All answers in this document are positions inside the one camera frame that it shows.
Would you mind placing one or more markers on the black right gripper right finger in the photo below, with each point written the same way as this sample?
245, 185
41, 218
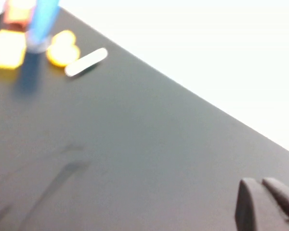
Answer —
284, 199

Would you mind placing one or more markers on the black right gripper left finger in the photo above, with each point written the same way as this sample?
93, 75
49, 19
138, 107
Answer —
249, 207

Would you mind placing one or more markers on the white green glue stick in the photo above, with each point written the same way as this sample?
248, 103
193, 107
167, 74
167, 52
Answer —
86, 62

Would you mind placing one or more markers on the yellow rubber duck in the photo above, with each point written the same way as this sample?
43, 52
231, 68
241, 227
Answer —
62, 51

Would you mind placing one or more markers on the blue conical paper cup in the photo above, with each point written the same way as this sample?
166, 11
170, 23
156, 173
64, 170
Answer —
43, 21

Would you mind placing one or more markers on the yellow wooden cube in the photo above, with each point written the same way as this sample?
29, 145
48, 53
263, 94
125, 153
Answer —
8, 49

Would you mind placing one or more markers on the orange arch block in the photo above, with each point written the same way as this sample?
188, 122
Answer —
18, 14

